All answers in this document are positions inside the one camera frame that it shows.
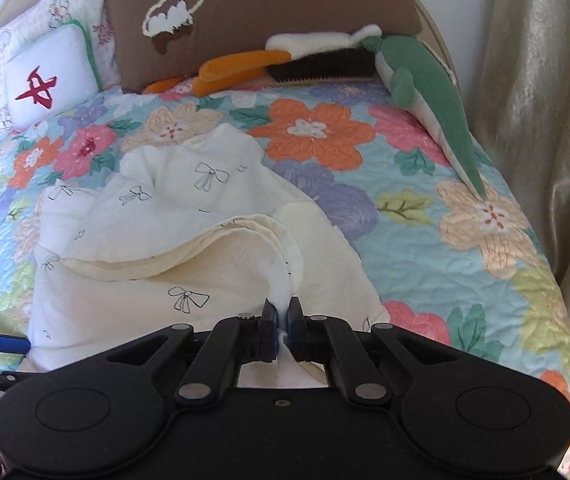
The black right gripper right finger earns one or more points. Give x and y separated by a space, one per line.
331 342

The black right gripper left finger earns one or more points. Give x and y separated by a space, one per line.
221 353

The beige satin curtain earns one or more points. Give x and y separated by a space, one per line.
523 122

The white bow-print garment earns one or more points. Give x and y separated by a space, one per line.
190 234

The white pillow red character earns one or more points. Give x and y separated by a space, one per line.
50 76

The green crocodile plush toy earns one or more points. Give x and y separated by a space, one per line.
419 83

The brown cloud-patch cushion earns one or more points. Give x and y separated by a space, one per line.
160 39

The orange black white plush toy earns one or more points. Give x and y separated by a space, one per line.
293 59

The floral quilted bedspread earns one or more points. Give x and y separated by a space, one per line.
465 272

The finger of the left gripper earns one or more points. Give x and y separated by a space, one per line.
14 345

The pink floral white pillow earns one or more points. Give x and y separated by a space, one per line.
46 16

